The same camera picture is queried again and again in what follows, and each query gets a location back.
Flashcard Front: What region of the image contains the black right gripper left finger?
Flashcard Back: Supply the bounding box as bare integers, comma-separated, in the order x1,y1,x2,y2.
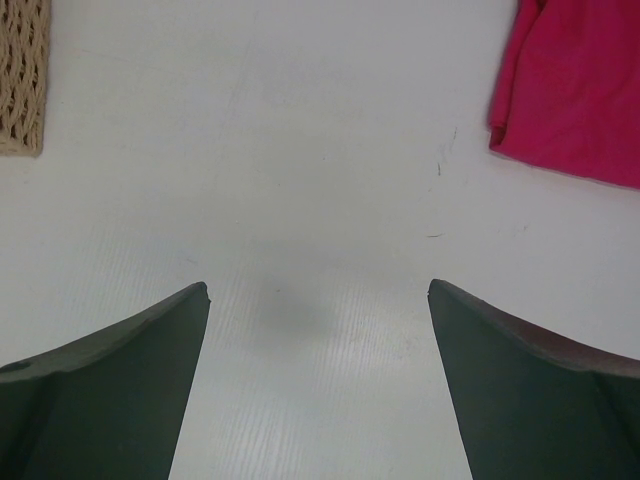
1,282,210,479

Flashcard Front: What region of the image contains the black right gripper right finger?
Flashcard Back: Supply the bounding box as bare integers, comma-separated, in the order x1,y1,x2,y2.
428,279,639,479

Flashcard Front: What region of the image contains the folded red t-shirt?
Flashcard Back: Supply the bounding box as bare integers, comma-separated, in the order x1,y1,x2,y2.
488,1,639,189

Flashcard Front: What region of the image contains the wicker laundry basket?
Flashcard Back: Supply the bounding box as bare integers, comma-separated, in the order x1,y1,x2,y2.
1,0,52,157

